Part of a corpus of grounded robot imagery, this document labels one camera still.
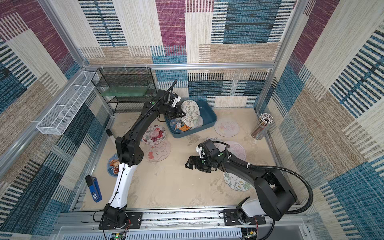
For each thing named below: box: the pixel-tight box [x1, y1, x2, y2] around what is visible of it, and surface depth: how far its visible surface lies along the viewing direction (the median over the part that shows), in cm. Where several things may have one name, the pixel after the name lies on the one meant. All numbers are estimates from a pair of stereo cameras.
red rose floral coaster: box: [141, 124, 167, 145], surface depth 107 cm
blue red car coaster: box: [106, 153, 120, 178], surface depth 93 cm
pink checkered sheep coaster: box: [144, 140, 171, 162], surface depth 100 cm
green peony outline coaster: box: [181, 99, 200, 128], surface depth 99 cm
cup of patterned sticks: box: [250, 113, 274, 140], surface depth 94 cm
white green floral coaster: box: [223, 171, 255, 192], surface depth 87 cm
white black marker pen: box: [106, 129, 116, 139], surface depth 103 cm
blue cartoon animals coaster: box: [170, 118, 192, 132], surface depth 111 cm
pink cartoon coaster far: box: [214, 118, 239, 138], surface depth 111 cm
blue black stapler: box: [85, 175, 103, 203], surface depth 82 cm
